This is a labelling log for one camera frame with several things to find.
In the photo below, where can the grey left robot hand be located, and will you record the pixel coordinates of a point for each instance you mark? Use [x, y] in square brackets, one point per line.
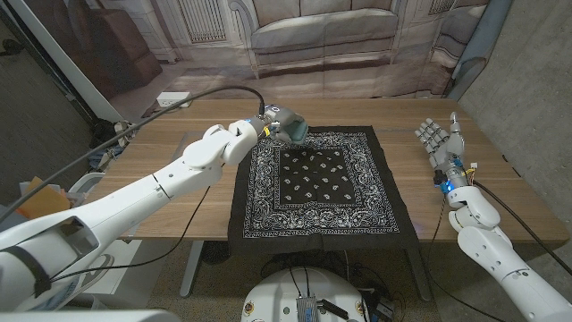
[279, 121]

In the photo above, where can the black bag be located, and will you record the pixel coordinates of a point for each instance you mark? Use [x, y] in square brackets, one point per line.
[103, 133]

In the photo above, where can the plaid cloth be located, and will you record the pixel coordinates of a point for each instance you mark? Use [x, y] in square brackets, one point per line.
[127, 129]

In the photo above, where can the teal soap box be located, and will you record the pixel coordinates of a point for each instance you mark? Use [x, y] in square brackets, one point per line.
[298, 133]

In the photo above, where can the white plastic bin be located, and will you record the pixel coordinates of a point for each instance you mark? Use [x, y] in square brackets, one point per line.
[87, 183]

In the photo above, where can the white backdrop frame pole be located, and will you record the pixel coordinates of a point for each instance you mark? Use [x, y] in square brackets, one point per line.
[67, 62]

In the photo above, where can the white table leg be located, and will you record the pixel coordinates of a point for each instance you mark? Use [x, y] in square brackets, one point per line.
[192, 268]

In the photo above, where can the white robot torso base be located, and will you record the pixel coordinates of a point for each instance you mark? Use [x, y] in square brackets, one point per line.
[277, 290]

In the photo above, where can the white robot chest panel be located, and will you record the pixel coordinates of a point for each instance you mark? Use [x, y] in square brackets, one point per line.
[89, 318]

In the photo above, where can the dark table leg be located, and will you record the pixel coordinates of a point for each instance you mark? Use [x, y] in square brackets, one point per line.
[420, 277]

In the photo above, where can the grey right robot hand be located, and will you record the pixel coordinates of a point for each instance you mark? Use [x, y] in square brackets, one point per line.
[447, 152]

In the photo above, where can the white power strip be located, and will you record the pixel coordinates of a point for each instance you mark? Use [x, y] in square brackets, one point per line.
[170, 97]

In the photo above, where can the tan paper envelope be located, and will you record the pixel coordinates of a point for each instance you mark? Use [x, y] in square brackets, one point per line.
[42, 201]

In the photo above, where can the black connector block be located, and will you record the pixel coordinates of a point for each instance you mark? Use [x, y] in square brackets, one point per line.
[334, 309]

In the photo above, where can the black clamp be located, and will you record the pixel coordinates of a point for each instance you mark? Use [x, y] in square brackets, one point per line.
[11, 47]

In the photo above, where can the black paisley bandana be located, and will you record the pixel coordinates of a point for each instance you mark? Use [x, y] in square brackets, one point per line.
[322, 214]

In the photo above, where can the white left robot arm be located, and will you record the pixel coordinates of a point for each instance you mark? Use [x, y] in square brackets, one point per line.
[134, 197]

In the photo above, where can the grey finned electronics box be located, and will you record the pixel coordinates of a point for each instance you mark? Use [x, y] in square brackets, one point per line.
[307, 309]

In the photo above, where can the blue grey rolled backdrop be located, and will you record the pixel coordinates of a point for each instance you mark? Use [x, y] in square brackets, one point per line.
[480, 44]

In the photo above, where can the blue grey cloth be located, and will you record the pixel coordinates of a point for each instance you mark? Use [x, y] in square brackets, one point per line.
[100, 158]

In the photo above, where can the printed sofa backdrop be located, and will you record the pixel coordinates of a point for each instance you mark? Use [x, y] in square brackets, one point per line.
[313, 44]

